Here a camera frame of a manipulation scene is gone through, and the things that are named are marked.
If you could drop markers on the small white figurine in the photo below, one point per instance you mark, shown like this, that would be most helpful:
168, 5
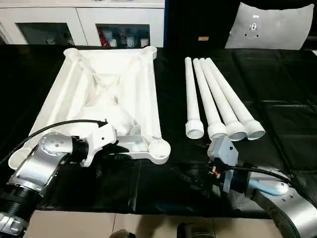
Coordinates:
49, 41

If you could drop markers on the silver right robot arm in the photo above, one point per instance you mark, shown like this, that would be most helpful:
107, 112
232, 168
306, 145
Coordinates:
297, 210

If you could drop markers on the grey printed cushion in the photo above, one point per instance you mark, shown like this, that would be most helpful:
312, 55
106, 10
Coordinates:
280, 24

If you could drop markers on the black padded work mat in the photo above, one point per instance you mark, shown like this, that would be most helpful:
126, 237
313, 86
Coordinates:
272, 86

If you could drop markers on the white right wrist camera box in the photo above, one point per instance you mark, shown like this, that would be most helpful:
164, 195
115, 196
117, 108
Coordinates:
226, 151

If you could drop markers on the white plastic table leg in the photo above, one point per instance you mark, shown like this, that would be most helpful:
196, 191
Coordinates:
222, 99
236, 99
192, 99
208, 99

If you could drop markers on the small white jar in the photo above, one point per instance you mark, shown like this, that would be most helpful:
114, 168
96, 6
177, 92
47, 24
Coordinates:
112, 42
144, 42

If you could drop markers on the patterned white jar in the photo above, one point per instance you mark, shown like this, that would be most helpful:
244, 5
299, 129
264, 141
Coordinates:
130, 41

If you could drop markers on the white flat board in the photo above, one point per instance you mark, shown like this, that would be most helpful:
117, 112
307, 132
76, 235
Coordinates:
315, 52

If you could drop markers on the red bottle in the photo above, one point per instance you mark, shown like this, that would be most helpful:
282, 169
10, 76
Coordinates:
102, 37

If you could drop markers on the white glass-door cabinet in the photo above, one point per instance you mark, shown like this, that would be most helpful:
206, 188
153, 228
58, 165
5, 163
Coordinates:
84, 15

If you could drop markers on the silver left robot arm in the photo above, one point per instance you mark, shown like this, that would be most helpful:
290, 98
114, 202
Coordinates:
37, 163

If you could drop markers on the black cabinet with gold label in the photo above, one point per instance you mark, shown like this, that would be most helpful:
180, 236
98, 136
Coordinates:
188, 19

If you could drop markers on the white plastic table top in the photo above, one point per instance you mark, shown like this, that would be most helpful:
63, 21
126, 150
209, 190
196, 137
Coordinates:
74, 99

